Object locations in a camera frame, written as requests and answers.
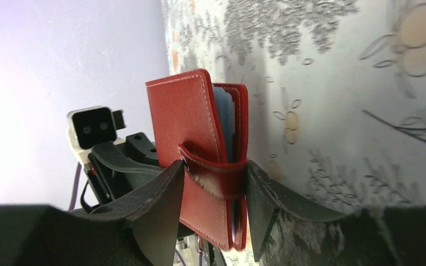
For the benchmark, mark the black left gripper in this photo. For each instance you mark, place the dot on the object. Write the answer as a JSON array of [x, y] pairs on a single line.
[[114, 174]]

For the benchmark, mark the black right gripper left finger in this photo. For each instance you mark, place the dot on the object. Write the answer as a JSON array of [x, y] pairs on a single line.
[[139, 228]]

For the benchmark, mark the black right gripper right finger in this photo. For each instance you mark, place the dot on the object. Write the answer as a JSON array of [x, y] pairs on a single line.
[[287, 229]]

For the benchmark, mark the red leather card holder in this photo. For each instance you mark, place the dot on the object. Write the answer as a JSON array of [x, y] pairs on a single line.
[[187, 127]]

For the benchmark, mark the floral patterned table mat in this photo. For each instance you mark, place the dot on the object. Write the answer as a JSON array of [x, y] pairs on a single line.
[[337, 91]]

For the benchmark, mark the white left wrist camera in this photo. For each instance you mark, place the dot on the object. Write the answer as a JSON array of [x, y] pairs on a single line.
[[91, 126]]

